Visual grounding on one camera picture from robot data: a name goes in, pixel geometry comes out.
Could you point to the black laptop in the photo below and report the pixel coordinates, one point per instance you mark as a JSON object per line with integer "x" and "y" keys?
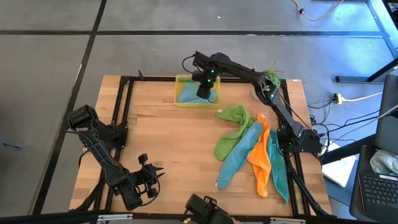
{"x": 377, "y": 193}

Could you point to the crumpled pale cloth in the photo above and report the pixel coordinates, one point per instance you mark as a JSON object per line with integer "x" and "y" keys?
{"x": 384, "y": 161}

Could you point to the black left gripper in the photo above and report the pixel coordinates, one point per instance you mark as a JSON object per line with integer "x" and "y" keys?
{"x": 146, "y": 177}

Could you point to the yellow translucent plastic bin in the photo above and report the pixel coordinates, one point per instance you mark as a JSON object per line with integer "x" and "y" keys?
{"x": 199, "y": 105}

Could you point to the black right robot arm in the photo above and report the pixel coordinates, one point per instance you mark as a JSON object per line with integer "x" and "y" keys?
{"x": 280, "y": 105}

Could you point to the black frame bar with brackets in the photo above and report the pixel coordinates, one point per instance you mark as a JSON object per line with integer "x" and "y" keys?
{"x": 155, "y": 216}

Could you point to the white tablet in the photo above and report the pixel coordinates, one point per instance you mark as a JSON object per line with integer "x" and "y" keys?
{"x": 339, "y": 171}

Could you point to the green succulent plant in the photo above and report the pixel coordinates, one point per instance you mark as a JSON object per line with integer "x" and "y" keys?
{"x": 273, "y": 76}

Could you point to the green microfiber towel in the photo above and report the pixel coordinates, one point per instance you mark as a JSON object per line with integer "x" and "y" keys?
{"x": 231, "y": 143}

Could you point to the orange microfiber towel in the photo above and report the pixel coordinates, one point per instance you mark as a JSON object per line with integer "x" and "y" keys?
{"x": 259, "y": 161}

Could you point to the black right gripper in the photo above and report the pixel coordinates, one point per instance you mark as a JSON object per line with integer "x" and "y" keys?
{"x": 206, "y": 77}

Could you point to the white triangle-patterned plant pot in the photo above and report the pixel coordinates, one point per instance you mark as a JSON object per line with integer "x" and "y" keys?
{"x": 254, "y": 93}

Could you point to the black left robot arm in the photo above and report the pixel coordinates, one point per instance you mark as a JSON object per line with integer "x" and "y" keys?
{"x": 102, "y": 155}

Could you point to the yellow power plug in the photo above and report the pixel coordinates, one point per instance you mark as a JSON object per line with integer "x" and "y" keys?
{"x": 338, "y": 99}

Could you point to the black aluminium table frame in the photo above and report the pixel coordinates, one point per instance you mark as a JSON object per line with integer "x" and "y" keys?
{"x": 149, "y": 79}

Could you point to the light blue microfiber towel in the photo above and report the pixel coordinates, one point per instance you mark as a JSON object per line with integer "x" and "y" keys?
{"x": 239, "y": 155}
{"x": 188, "y": 95}

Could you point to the black desk leg frame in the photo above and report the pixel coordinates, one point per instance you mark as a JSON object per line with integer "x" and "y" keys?
{"x": 351, "y": 79}

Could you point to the dark teal microfiber towel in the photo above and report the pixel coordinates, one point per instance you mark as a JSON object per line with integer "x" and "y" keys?
{"x": 278, "y": 168}

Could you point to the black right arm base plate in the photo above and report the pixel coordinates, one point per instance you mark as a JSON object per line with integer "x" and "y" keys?
{"x": 312, "y": 144}

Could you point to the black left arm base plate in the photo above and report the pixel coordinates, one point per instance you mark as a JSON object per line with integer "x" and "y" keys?
{"x": 116, "y": 138}

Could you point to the laptop computer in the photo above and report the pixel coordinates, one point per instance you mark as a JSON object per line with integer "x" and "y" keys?
{"x": 345, "y": 152}

